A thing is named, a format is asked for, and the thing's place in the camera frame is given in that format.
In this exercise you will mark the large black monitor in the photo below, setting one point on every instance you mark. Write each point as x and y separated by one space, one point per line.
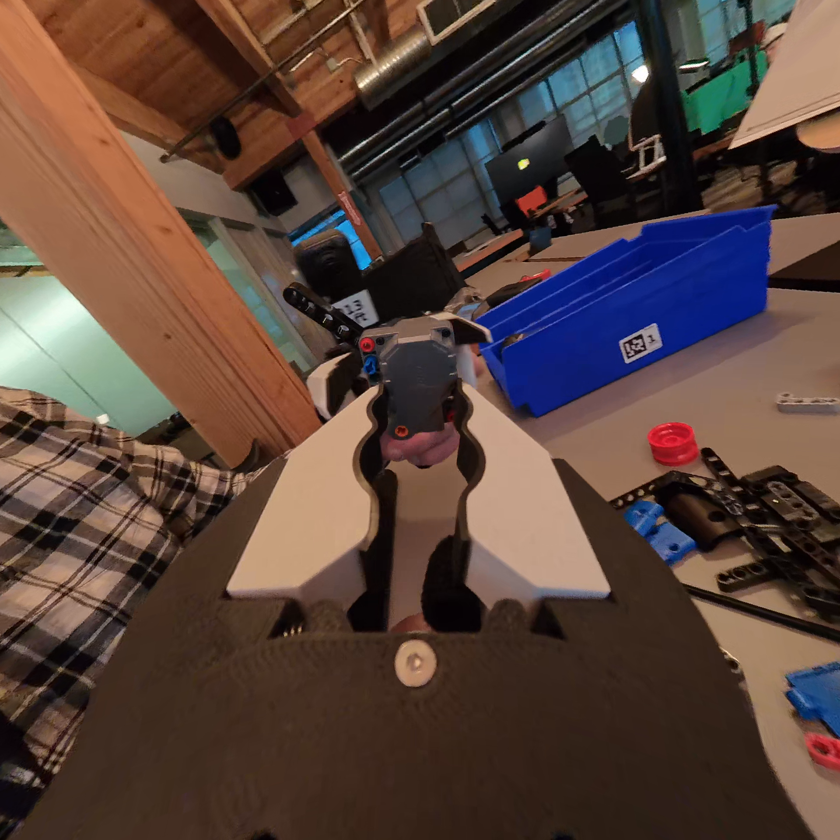
525 154

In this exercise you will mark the black power adapter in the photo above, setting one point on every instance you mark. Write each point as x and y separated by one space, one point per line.
518 292

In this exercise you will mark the red wheel hub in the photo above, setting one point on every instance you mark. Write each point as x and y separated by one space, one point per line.
673 443

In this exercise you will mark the blue plastic bin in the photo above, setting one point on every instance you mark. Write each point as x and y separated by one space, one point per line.
590 328

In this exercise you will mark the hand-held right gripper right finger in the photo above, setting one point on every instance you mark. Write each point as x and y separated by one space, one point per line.
531 525

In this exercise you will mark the person's left hand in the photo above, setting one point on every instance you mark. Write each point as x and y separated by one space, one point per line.
420 449

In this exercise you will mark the grey desk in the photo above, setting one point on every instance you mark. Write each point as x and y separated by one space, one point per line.
722 367

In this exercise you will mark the printed instruction sheet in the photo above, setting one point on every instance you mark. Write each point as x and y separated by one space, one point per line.
787 79

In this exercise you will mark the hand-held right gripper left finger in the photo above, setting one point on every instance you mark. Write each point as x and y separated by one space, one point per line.
308 525

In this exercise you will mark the silver air duct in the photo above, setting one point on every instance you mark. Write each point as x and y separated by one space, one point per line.
394 65

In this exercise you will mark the person's left forearm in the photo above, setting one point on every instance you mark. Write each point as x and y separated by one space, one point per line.
79 525

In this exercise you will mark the black curved toy shell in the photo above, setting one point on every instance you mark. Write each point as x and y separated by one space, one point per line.
702 518

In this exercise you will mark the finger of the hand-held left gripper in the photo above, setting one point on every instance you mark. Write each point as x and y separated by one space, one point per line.
331 387
471 331

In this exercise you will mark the wooden post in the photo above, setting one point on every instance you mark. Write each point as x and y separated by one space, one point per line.
131 262

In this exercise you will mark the small red bush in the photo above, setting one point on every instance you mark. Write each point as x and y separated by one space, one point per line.
823 751

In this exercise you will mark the black beam frame assembly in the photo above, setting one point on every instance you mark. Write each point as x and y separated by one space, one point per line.
787 525

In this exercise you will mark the blue flat bracket piece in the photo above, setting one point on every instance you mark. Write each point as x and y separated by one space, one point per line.
817 695

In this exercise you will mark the grey toy motor block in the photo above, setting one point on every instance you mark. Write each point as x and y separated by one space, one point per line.
420 374

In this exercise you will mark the black bent beam blue pin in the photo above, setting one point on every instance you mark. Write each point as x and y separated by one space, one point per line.
321 315

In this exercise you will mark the light grey angled beam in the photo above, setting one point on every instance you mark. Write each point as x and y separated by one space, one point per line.
807 402

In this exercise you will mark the long black axle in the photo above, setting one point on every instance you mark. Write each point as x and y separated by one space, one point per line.
761 613

